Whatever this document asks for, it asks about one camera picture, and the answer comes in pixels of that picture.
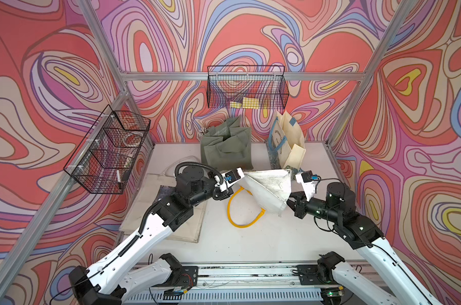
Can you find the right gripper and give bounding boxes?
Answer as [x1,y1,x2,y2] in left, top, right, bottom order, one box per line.
[279,190,341,223]

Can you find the white bag yellow handles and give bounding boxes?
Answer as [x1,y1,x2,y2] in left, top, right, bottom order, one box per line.
[227,169,292,229]

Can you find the cream canvas tote bag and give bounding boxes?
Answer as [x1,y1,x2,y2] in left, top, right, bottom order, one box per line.
[116,156,206,244]

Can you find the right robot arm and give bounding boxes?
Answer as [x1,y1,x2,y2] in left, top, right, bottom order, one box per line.
[287,182,439,304]

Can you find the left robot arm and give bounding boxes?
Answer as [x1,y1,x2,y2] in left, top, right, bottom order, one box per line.
[69,161,244,304]

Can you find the olive green fabric bag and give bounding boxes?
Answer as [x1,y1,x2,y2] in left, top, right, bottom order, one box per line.
[200,116,253,172]

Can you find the yellow sticky notes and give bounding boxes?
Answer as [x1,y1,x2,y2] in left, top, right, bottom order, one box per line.
[229,97,260,109]

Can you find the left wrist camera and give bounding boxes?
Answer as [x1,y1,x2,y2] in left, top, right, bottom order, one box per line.
[215,168,244,193]

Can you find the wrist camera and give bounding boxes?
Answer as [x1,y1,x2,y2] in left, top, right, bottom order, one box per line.
[215,168,244,193]
[295,171,322,201]

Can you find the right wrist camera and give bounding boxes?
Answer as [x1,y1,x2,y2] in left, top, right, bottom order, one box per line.
[295,171,322,201]

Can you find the beige bag blue handles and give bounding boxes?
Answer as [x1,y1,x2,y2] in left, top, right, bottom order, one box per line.
[266,111,306,173]

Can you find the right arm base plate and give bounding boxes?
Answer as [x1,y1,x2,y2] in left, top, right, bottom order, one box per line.
[292,264,338,285]

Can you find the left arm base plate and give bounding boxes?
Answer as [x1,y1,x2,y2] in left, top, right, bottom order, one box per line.
[155,266,199,288]

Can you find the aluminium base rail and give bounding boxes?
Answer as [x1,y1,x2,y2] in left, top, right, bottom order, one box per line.
[89,260,407,305]

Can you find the black wire basket back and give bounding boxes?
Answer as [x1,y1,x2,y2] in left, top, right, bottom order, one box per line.
[206,64,290,112]

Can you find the black wire basket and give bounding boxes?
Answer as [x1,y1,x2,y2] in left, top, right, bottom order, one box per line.
[206,64,290,112]
[63,105,151,194]

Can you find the black wire basket left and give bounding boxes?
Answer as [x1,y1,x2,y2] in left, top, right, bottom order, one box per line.
[63,105,151,194]

